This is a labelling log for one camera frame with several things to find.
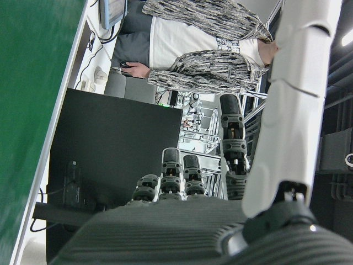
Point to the aluminium shelving frame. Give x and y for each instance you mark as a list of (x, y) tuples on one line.
[(202, 135)]

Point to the black monitor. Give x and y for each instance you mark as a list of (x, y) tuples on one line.
[(115, 138)]

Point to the green conveyor belt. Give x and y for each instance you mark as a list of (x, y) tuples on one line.
[(24, 96)]

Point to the person in patterned cardigan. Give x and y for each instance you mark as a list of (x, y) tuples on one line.
[(193, 36)]

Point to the blue-framed display screen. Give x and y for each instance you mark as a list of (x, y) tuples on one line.
[(111, 12)]

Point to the grey laptop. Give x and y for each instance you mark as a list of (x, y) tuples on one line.
[(129, 88)]

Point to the black computer mouse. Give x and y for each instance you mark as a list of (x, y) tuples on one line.
[(124, 64)]

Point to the white power strip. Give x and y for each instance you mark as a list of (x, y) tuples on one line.
[(87, 85)]

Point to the right white-black robot hand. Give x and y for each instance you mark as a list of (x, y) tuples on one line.
[(171, 234)]

